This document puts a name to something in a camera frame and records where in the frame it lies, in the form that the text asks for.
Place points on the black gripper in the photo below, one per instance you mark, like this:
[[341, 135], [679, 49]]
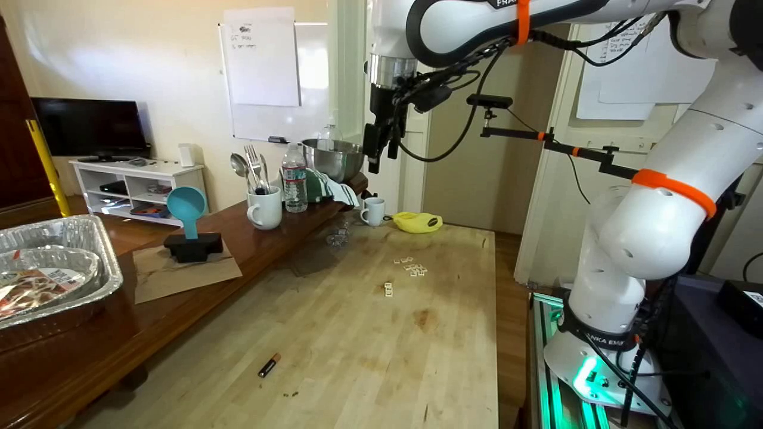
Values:
[[388, 104]]

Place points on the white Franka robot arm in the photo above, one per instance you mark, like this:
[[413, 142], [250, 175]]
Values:
[[674, 229]]

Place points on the black rectangular block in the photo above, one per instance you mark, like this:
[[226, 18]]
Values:
[[192, 248]]

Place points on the steel mixing bowl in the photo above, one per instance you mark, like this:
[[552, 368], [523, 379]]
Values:
[[341, 158]]

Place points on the clear pump soap bottle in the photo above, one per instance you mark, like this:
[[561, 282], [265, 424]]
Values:
[[326, 135]]

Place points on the green striped white towel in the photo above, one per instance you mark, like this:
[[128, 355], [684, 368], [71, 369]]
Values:
[[337, 191]]

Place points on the white empty mug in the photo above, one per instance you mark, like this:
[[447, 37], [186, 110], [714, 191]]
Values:
[[373, 213]]

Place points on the yellow banana-shaped dish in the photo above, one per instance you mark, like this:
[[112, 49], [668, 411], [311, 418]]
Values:
[[418, 224]]

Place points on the clear plastic water bottle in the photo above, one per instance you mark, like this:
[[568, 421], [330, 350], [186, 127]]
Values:
[[294, 182]]

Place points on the crushed clear plastic bottle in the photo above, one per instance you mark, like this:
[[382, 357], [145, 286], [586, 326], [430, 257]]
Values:
[[337, 231]]

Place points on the silver metal spoon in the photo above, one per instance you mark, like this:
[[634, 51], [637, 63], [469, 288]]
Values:
[[238, 166], [257, 162]]

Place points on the white mug holding utensils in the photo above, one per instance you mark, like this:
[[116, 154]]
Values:
[[265, 210]]

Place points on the white paper sheet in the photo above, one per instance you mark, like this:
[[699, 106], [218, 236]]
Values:
[[263, 63]]

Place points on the small white box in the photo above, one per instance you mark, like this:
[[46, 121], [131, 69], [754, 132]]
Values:
[[183, 156]]

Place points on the teal plastic scoop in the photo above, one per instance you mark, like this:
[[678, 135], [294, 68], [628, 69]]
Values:
[[186, 206]]

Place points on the white television shelf unit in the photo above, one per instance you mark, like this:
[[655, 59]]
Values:
[[158, 169]]

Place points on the white handwritten poster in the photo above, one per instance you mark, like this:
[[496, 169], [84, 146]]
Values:
[[620, 86]]

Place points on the black marker pen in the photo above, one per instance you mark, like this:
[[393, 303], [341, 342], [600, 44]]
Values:
[[267, 365]]

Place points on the brown cardboard sheet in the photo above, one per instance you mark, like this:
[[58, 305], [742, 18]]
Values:
[[158, 276]]

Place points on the black flat television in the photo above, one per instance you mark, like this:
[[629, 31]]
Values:
[[90, 127]]

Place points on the large aluminium foil tray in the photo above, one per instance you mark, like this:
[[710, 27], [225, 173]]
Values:
[[95, 239]]

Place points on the small aluminium foil tray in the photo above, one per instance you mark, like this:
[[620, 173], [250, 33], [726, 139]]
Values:
[[79, 263]]

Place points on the yellow long bar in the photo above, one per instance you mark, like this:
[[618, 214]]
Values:
[[47, 168]]

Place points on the dark brown wooden cabinet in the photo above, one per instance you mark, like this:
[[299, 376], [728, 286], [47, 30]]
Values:
[[15, 120]]

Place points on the brown wooden counter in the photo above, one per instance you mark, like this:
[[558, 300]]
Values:
[[79, 357]]

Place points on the orange white wrapper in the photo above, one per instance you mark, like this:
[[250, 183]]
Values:
[[31, 286]]

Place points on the black electronic box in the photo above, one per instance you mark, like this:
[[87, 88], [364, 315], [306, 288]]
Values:
[[742, 305]]

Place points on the dark equipment case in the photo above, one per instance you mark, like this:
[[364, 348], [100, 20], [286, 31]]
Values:
[[716, 372]]

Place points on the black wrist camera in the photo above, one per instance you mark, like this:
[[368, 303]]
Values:
[[432, 95]]

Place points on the white wall whiteboard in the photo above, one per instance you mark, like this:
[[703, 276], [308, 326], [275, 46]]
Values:
[[313, 79]]

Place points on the black stereo camera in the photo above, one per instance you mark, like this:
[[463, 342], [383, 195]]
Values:
[[490, 101]]

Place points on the black mount rod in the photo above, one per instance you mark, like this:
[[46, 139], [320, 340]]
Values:
[[586, 154]]

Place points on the metal robot cart frame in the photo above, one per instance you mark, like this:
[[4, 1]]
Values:
[[556, 405]]

